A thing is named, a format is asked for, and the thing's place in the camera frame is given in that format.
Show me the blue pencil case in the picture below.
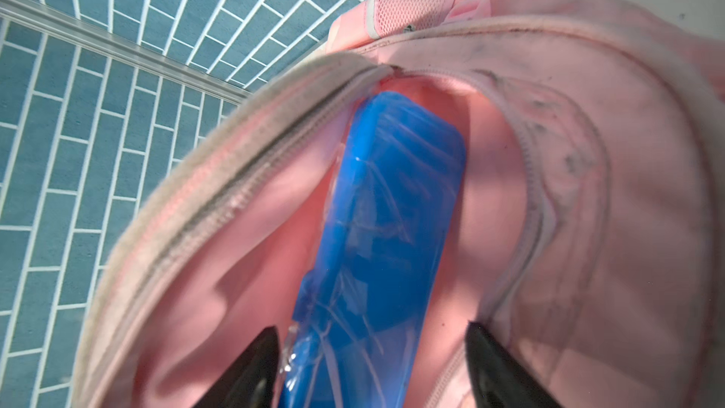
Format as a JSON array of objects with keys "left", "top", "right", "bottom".
[{"left": 279, "top": 92, "right": 466, "bottom": 407}]

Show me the pink student backpack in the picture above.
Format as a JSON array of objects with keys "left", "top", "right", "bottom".
[{"left": 72, "top": 0, "right": 724, "bottom": 407}]

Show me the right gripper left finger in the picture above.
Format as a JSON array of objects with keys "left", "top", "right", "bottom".
[{"left": 194, "top": 326, "right": 281, "bottom": 408}]

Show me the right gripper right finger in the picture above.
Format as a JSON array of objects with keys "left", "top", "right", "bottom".
[{"left": 464, "top": 322, "right": 562, "bottom": 408}]

